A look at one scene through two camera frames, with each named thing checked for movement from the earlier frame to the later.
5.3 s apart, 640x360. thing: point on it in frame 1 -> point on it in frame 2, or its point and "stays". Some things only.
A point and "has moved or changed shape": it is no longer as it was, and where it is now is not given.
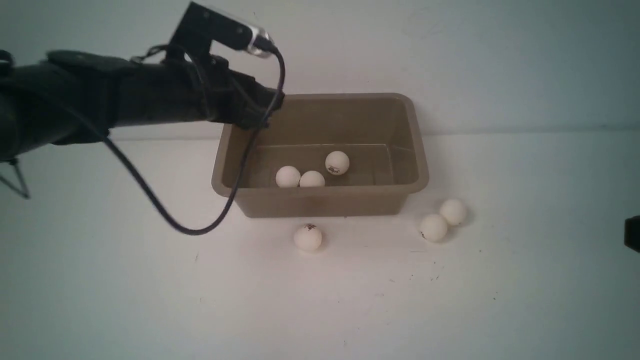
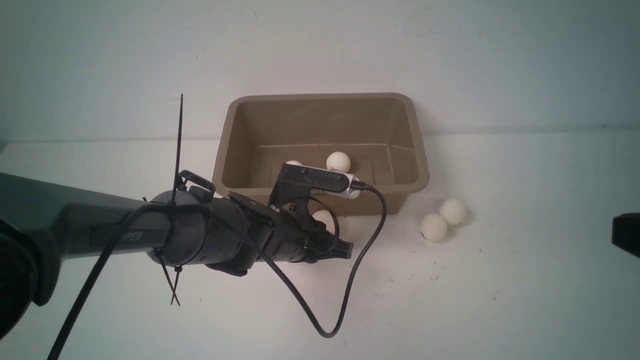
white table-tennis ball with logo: [307, 237] has moved or changed shape
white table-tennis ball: [337, 163] stays
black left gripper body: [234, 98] -> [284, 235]
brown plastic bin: [325, 155] stays
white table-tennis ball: [433, 228] stays
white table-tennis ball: [312, 179] has moved or changed shape
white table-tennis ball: [453, 211] stays
